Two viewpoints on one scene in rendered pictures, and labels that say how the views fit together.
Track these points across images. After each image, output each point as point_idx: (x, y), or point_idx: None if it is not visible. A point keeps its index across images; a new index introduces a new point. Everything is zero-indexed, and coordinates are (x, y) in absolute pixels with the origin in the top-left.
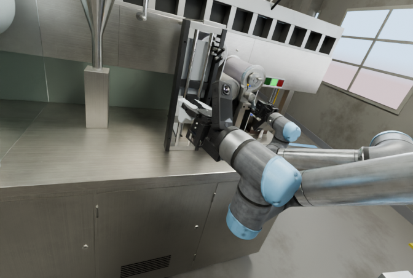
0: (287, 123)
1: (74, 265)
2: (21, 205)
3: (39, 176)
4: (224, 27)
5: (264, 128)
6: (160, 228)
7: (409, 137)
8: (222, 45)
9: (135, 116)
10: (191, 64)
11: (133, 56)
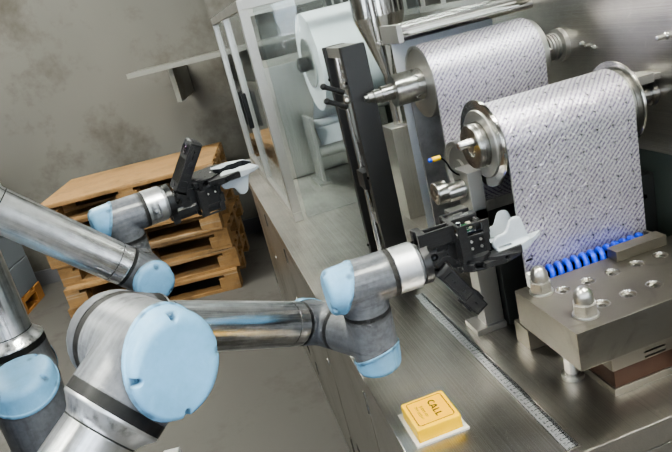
0: (343, 261)
1: (333, 385)
2: None
3: (294, 235)
4: (395, 31)
5: (538, 331)
6: (353, 405)
7: (132, 329)
8: (345, 75)
9: None
10: (346, 114)
11: None
